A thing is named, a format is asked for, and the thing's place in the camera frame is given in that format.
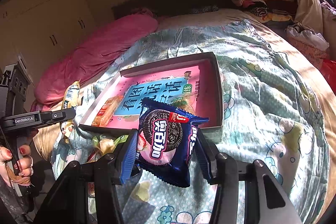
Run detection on grey cardboard box tray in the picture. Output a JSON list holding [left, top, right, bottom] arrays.
[[79, 52, 223, 143]]

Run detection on orange biscuit packet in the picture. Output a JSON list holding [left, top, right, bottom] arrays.
[[91, 96, 123, 127]]

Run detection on white yellow snack packet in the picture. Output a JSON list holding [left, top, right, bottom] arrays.
[[60, 81, 80, 139]]

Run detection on red plastic bag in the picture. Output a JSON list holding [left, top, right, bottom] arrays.
[[320, 59, 336, 94]]

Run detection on pink patterned box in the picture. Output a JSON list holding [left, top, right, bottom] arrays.
[[287, 38, 330, 69]]

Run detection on pink duvet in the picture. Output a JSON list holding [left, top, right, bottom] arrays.
[[30, 9, 158, 111]]

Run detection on green cartoon print blanket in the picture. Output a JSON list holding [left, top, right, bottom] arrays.
[[51, 20, 330, 223]]

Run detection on cream wardrobe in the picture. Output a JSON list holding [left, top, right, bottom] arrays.
[[1, 0, 95, 110]]

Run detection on left hand red nails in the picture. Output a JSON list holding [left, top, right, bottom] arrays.
[[1, 144, 34, 187]]

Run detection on blue Oreo cookie packet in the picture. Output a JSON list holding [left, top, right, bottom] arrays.
[[135, 98, 210, 188]]

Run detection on green milk candy bag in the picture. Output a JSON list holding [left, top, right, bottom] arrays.
[[88, 135, 128, 161]]

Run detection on white plastic bag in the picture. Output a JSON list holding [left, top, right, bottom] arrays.
[[285, 22, 329, 51]]

